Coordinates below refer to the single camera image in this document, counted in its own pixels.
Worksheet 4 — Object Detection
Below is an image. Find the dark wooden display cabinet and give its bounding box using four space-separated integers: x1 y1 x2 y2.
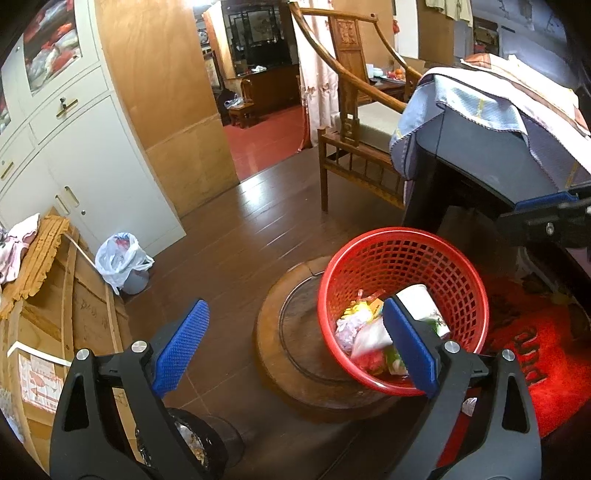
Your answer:
222 0 296 79

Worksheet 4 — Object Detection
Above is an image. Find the grey table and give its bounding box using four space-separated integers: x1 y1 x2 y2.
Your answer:
402 106 591 287

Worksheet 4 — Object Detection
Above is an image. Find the white metal cabinet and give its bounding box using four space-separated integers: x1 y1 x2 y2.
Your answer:
0 0 188 287

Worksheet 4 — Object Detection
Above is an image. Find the grey bin with white bag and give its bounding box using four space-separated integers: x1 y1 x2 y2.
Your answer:
95 232 155 296

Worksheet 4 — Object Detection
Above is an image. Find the orange snack packet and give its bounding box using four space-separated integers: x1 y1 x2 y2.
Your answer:
353 288 386 310

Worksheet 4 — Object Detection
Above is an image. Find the hanging beige jacket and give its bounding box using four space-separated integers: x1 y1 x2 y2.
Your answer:
425 0 474 21

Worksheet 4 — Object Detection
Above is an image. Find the white paper cup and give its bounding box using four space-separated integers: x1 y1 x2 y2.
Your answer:
396 284 451 340

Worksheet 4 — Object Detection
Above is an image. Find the brown floral pillow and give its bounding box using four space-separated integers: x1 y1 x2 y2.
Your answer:
461 52 546 81

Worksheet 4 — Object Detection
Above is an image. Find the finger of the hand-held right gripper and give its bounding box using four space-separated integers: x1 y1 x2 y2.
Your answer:
498 193 591 252

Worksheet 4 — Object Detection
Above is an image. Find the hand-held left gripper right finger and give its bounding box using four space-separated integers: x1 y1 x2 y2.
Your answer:
382 296 542 480

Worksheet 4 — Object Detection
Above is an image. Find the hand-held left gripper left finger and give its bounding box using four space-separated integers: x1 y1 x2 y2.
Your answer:
48 299 218 480

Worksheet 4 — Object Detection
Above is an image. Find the purple printed blanket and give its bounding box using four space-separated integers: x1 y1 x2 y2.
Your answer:
389 67 591 183

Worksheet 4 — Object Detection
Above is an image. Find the small wooden stool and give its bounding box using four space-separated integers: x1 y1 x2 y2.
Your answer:
228 102 259 127

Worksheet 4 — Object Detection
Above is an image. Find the black round tub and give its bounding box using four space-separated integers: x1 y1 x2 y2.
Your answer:
139 406 245 480

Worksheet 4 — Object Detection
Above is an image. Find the wooden armchair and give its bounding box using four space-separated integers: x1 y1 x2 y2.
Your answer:
288 0 423 213

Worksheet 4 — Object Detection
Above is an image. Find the tan fringed mat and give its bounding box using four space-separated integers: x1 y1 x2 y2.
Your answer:
0 213 71 319

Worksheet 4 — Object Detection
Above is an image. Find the clear tub with red wrapper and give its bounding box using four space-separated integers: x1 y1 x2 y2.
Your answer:
351 318 393 370

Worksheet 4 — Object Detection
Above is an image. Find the white tissue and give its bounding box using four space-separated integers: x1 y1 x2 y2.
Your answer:
335 318 361 352

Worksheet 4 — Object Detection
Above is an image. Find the pink cloth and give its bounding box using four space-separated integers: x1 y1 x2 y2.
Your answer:
0 213 41 284

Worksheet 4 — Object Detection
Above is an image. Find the floral curtain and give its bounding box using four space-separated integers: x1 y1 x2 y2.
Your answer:
291 0 342 153

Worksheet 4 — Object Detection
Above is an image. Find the pale seat cushion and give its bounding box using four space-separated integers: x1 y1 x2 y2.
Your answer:
335 102 409 155

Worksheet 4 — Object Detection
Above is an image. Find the red plastic mesh basket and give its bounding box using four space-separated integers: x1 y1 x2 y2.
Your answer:
318 226 490 398

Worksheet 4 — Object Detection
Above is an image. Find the red rug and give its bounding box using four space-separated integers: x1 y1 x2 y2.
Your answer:
434 272 591 439

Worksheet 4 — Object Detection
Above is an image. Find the round wooden stool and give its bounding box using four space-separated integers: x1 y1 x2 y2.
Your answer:
255 256 416 423

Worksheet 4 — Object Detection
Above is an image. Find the wooden crate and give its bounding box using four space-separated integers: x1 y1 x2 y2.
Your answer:
0 208 139 462

